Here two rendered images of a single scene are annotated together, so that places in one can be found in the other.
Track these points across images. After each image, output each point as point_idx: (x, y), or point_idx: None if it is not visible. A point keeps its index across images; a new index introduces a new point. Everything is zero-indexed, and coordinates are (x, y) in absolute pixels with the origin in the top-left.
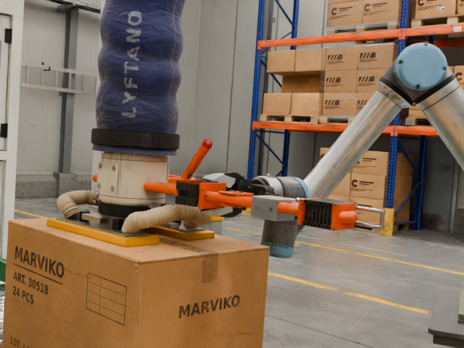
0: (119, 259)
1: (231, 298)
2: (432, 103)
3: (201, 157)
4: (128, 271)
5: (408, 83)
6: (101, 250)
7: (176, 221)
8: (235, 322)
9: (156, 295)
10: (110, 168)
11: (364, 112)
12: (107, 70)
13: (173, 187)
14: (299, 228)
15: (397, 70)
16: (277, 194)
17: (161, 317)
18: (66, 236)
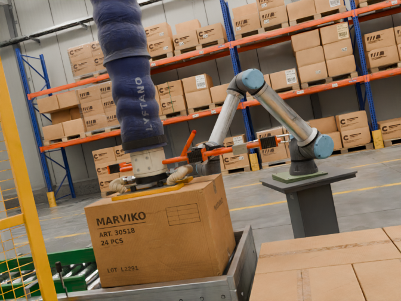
0: (187, 192)
1: (221, 199)
2: (261, 93)
3: (193, 138)
4: (195, 195)
5: (252, 86)
6: (172, 193)
7: None
8: (224, 209)
9: (209, 202)
10: (144, 159)
11: (227, 105)
12: (129, 110)
13: (182, 157)
14: None
15: (244, 82)
16: None
17: (212, 212)
18: (139, 197)
